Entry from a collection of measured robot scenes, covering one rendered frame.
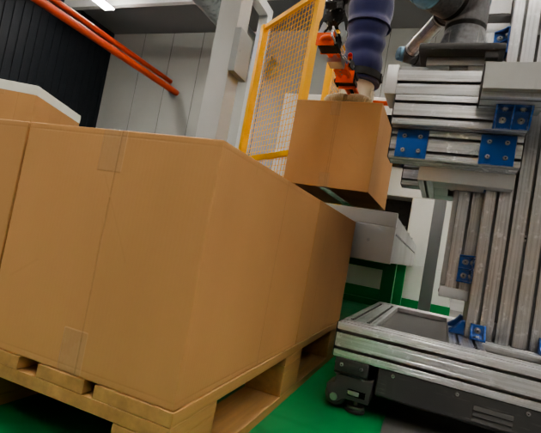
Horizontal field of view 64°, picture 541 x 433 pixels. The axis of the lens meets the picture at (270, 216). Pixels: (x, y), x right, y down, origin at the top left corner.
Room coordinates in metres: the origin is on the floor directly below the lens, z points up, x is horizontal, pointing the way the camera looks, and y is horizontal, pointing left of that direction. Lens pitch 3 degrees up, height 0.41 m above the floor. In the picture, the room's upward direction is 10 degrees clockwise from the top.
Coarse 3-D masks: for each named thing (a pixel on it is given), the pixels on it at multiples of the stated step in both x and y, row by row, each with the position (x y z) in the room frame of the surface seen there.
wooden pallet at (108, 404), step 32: (0, 352) 0.76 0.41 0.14; (288, 352) 1.12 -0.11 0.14; (320, 352) 1.62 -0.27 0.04; (0, 384) 0.86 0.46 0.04; (32, 384) 0.73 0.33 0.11; (64, 384) 0.70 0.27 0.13; (96, 384) 0.68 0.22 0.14; (224, 384) 0.78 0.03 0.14; (256, 384) 1.15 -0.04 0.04; (288, 384) 1.18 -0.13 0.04; (128, 416) 0.66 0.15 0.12; (160, 416) 0.64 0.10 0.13; (192, 416) 0.69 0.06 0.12; (224, 416) 0.95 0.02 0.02; (256, 416) 0.98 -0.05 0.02
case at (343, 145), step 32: (320, 128) 1.95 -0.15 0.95; (352, 128) 1.90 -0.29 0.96; (384, 128) 1.98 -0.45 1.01; (288, 160) 2.00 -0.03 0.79; (320, 160) 1.94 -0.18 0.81; (352, 160) 1.89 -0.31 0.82; (384, 160) 2.12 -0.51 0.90; (320, 192) 2.15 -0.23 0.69; (352, 192) 1.95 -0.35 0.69; (384, 192) 2.29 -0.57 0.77
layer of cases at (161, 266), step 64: (0, 128) 0.80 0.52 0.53; (64, 128) 0.74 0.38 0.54; (0, 192) 0.79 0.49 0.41; (64, 192) 0.73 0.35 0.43; (128, 192) 0.69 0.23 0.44; (192, 192) 0.64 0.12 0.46; (256, 192) 0.77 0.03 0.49; (0, 256) 0.78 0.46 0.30; (64, 256) 0.72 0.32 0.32; (128, 256) 0.68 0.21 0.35; (192, 256) 0.64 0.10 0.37; (256, 256) 0.82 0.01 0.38; (320, 256) 1.29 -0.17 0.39; (0, 320) 0.76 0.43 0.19; (64, 320) 0.71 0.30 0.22; (128, 320) 0.67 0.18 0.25; (192, 320) 0.64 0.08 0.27; (256, 320) 0.88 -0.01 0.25; (320, 320) 1.43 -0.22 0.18; (128, 384) 0.66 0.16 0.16; (192, 384) 0.67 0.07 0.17
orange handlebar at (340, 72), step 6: (324, 36) 1.62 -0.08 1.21; (330, 36) 1.61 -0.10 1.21; (330, 54) 1.74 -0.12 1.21; (342, 54) 1.75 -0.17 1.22; (348, 66) 1.87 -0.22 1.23; (336, 72) 1.90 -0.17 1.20; (342, 72) 1.89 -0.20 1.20; (348, 72) 1.89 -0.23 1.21; (348, 90) 2.11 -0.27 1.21; (354, 90) 2.08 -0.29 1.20; (378, 102) 2.21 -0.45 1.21; (384, 102) 2.20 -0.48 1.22
